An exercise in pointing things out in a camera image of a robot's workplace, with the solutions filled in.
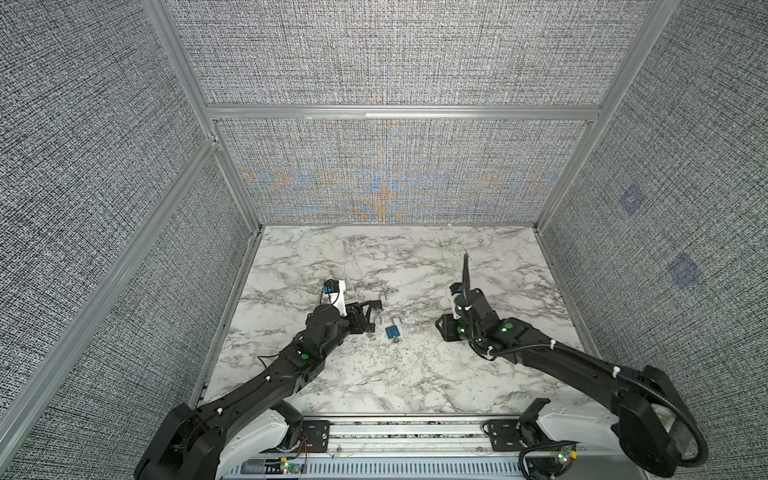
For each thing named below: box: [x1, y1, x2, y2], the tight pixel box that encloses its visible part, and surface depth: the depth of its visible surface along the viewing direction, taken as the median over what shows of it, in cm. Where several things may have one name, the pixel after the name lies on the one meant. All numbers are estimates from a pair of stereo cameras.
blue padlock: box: [385, 325, 401, 339], surface depth 92 cm
